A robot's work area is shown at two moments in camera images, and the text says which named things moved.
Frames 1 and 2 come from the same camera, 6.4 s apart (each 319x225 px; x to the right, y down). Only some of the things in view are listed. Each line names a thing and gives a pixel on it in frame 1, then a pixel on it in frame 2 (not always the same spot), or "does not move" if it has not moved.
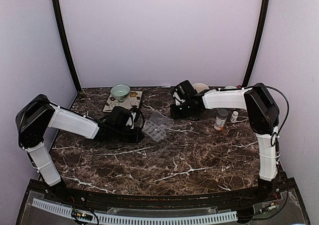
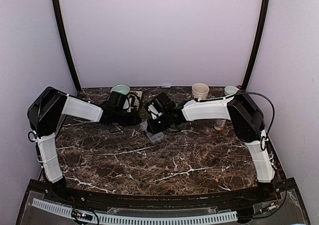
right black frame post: (260, 35) does not move
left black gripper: (135, 138) to (135, 116)
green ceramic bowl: (230, 87) does not move
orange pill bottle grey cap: (221, 119) does not move
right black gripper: (174, 114) to (153, 129)
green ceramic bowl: (120, 92) does not move
